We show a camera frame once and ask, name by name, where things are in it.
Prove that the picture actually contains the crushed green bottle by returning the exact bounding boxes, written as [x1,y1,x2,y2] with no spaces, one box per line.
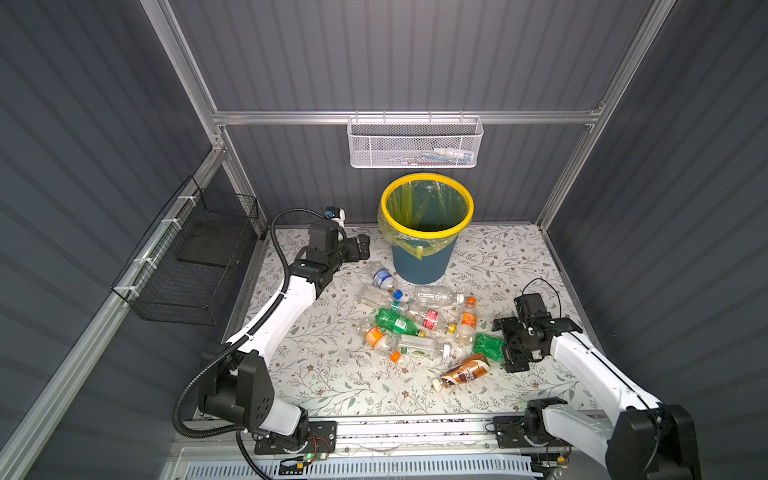
[472,333,505,363]

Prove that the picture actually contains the brown coffee bottle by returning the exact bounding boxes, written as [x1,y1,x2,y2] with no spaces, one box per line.
[432,354,490,391]

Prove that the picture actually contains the green bottle yellow cap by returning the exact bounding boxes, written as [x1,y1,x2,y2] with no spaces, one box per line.
[374,309,426,337]

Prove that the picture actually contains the clear bottle white green label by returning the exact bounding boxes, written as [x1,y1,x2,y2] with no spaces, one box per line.
[398,335,452,361]

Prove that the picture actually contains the clear bottle orange caps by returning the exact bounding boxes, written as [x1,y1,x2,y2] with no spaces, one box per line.
[364,326,402,363]

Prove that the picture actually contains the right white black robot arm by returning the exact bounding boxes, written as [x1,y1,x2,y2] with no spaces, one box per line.
[494,316,702,479]

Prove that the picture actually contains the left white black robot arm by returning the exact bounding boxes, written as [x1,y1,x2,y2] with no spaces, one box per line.
[197,219,370,439]

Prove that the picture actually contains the yellow plastic bin liner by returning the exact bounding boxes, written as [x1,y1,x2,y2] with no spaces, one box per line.
[377,173,475,260]

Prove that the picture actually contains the teal bin with yellow rim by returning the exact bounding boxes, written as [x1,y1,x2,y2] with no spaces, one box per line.
[377,173,474,285]

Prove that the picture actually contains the clear bottle blue label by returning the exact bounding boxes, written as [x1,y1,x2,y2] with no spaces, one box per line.
[369,262,398,291]

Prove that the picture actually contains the clear bottle orange label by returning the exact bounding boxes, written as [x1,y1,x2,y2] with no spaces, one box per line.
[454,297,477,344]

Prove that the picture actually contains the clear bottle pink label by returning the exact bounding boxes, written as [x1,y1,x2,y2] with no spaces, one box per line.
[415,308,455,334]

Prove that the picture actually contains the clear crumpled bottle white cap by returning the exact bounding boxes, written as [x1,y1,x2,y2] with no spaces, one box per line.
[414,285,468,307]

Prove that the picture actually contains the items in white basket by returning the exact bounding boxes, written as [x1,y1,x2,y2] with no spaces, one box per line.
[402,147,476,168]

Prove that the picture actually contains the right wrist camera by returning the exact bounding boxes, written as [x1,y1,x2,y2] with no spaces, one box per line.
[514,293,551,324]

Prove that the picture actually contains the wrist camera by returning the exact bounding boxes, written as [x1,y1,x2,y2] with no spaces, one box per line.
[514,293,551,324]
[325,206,346,227]

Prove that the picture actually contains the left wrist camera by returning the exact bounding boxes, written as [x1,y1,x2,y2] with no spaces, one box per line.
[325,206,346,227]

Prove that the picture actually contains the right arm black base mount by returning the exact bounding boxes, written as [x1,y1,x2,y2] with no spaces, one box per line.
[488,410,560,449]

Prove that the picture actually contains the white wire wall basket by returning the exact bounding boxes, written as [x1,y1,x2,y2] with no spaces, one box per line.
[346,115,484,169]

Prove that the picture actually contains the aluminium rail at front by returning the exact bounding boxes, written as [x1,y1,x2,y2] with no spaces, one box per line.
[179,410,625,457]

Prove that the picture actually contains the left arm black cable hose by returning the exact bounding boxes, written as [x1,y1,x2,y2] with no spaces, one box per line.
[172,207,329,439]

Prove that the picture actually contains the black wire wall basket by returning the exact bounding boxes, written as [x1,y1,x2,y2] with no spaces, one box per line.
[113,178,262,326]

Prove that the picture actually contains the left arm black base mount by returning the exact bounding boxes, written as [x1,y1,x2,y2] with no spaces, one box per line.
[253,421,338,458]

